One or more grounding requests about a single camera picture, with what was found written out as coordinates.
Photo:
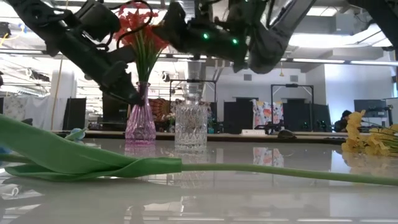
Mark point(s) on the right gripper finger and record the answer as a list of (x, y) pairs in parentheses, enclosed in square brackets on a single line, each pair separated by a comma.
[(177, 15), (169, 39)]

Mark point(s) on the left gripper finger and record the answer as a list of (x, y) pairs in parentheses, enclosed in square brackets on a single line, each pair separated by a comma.
[(129, 93)]

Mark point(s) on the purple ribbed glass vase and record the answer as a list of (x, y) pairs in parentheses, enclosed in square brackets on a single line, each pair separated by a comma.
[(140, 124)]

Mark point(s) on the clear crystal glass vase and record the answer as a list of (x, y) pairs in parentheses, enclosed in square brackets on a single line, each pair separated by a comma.
[(191, 127)]

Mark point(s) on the yellow flower bunch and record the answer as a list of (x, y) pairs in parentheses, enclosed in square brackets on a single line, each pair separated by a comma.
[(370, 141)]

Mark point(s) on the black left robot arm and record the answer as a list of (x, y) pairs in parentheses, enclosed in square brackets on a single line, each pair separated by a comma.
[(53, 28)]

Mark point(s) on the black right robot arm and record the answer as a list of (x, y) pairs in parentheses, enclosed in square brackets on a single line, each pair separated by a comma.
[(267, 46)]

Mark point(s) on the black monitor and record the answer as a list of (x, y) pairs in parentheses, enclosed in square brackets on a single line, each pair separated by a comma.
[(113, 109)]

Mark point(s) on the orange mandala tapestry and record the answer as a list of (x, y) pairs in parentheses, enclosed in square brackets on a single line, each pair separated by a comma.
[(161, 107)]

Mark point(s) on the narrow black panel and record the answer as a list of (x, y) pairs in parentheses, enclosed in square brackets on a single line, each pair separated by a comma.
[(74, 113)]

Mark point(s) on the blue tulip with green leaves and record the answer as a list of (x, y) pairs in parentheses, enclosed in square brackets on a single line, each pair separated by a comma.
[(76, 133)]

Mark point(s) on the white hanging sheet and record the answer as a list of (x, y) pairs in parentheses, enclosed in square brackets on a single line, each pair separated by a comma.
[(37, 109)]

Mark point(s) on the black partition panel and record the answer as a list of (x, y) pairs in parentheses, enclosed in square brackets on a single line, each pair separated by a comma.
[(237, 115), (293, 115)]

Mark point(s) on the small potted plant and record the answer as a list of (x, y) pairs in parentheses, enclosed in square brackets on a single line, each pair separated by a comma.
[(211, 126)]

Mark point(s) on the long ceiling light strip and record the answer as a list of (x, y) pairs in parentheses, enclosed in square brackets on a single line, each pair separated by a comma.
[(283, 59), (373, 63), (317, 60)]

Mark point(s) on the yellow hanging pendant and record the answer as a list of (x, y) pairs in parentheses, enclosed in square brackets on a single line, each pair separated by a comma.
[(281, 74)]

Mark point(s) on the green tulip stem with leaf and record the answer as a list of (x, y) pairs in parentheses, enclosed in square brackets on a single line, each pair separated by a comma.
[(62, 155)]

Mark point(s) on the floral patterned cloth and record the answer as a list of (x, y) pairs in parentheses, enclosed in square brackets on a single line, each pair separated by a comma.
[(264, 113)]

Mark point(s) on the long wooden desk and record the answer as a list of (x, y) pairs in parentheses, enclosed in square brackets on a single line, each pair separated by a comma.
[(224, 137)]

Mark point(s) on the dark chair back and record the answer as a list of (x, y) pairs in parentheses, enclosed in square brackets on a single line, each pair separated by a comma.
[(26, 122)]

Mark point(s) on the white power strip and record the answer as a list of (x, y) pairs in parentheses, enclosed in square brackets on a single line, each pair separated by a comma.
[(253, 132)]

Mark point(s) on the black desk device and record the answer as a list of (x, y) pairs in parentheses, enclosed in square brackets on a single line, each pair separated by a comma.
[(270, 127)]

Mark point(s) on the black computer mouse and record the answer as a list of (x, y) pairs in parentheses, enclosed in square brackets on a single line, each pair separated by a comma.
[(286, 134)]

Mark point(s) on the blue tulip flower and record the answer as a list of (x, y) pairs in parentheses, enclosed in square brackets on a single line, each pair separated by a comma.
[(3, 150)]

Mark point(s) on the person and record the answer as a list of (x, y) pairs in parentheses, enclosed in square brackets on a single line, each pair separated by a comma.
[(342, 123)]

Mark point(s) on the dark computer monitor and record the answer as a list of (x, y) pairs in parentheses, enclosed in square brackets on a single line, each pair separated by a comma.
[(370, 107)]

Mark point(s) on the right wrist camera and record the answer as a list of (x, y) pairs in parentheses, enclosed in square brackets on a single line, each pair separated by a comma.
[(203, 11)]

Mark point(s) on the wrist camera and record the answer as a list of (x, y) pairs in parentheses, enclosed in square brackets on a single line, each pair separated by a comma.
[(96, 18), (203, 11)]

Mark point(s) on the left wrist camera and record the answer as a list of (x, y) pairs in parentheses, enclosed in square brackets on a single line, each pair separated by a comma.
[(96, 18)]

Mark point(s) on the wall air vent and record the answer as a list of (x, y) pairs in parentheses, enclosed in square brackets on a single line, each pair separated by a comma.
[(293, 78), (247, 77)]

